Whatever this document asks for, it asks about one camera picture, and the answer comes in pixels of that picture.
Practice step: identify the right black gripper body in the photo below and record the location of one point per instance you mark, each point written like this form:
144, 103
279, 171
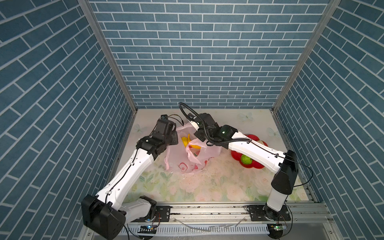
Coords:
201, 135

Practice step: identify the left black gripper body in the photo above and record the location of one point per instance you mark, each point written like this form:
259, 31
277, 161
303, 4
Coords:
172, 139

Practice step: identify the pink plastic bag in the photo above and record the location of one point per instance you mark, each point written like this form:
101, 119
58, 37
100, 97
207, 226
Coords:
190, 155

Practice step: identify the green fake kiwi half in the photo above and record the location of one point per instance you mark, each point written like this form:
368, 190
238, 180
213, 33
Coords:
245, 160

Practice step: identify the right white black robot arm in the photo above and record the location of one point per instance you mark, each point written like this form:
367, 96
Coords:
283, 165

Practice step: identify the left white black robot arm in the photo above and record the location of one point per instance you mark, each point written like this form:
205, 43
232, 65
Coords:
105, 213

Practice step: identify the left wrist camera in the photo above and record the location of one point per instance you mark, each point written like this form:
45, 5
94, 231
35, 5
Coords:
165, 117

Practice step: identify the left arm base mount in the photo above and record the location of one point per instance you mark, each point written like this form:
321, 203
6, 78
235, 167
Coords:
157, 214

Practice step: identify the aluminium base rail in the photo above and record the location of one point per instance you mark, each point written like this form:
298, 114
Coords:
225, 213

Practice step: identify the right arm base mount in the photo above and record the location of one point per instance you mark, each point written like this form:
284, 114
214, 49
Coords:
259, 213

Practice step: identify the white slotted cable duct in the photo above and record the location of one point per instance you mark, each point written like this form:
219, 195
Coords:
178, 230

